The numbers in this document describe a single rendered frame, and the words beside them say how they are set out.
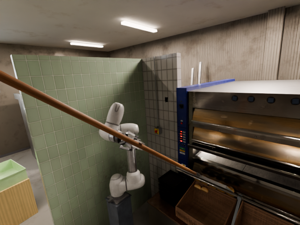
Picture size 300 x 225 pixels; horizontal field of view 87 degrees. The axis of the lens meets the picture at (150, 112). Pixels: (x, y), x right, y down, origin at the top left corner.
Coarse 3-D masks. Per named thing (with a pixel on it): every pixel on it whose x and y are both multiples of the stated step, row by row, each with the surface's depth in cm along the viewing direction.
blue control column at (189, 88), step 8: (224, 80) 296; (232, 80) 324; (176, 88) 214; (184, 88) 205; (192, 88) 214; (176, 96) 216; (184, 96) 207; (184, 104) 210; (184, 112) 213; (184, 120) 215; (184, 128) 218
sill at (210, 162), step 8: (200, 160) 214; (208, 160) 211; (224, 168) 193; (232, 168) 190; (248, 176) 175; (256, 176) 173; (264, 184) 165; (272, 184) 160; (280, 184) 159; (288, 192) 152; (296, 192) 148
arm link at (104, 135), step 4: (104, 124) 117; (108, 124) 114; (112, 124) 114; (112, 128) 113; (116, 128) 115; (100, 132) 116; (104, 132) 113; (100, 136) 119; (104, 136) 113; (108, 140) 113
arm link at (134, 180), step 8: (128, 128) 169; (136, 128) 171; (128, 136) 169; (128, 152) 174; (128, 160) 175; (128, 168) 178; (136, 168) 178; (128, 176) 175; (136, 176) 174; (128, 184) 173; (136, 184) 174
